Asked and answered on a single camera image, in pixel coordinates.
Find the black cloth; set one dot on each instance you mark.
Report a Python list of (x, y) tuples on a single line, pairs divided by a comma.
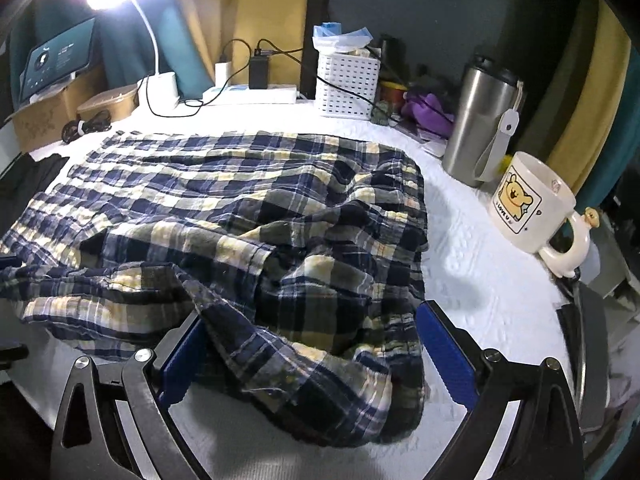
[(25, 180)]

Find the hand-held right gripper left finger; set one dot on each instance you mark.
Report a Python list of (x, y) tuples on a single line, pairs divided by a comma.
[(182, 360)]

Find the white charger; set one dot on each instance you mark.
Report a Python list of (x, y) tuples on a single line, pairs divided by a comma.
[(223, 75)]

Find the computer monitor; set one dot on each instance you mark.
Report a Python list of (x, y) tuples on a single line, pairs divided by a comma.
[(55, 60)]

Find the blue plastic bag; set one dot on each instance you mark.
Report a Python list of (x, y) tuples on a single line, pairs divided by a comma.
[(345, 35)]

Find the white power strip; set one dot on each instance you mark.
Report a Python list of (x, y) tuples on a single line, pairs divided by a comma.
[(240, 95)]

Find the brown lidded container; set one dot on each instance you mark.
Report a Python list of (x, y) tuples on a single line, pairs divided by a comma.
[(107, 102)]

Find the teal curtain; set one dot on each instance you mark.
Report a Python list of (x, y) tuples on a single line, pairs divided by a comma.
[(627, 125), (180, 45)]

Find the blue yellow plaid shirt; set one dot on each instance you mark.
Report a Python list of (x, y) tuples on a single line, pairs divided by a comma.
[(225, 210)]

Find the white plastic basket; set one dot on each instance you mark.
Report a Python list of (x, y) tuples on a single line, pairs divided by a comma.
[(345, 77)]

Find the black charger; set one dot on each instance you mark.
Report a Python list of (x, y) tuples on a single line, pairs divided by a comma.
[(257, 75)]

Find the yellow curtain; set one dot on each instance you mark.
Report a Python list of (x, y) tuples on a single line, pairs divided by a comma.
[(270, 10), (575, 100)]

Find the white desk lamp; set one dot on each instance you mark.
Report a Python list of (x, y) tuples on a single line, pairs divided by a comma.
[(160, 92)]

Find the red container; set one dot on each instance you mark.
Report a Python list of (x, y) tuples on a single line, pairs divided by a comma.
[(392, 94)]

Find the steel tumbler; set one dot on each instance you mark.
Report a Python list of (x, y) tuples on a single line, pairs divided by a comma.
[(470, 125)]

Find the cardboard box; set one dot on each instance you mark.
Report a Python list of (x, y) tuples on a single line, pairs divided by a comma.
[(40, 115)]

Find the cream bear mug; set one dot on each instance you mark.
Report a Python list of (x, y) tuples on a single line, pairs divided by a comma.
[(525, 200)]

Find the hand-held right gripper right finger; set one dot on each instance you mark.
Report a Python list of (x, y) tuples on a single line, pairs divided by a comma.
[(445, 355)]

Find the purple cloth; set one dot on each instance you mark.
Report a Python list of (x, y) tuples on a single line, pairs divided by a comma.
[(425, 110)]

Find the dark bottle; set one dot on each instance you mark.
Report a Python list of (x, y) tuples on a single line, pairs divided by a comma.
[(387, 55)]

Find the white textured table cover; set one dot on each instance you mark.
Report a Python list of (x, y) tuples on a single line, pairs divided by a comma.
[(475, 270)]

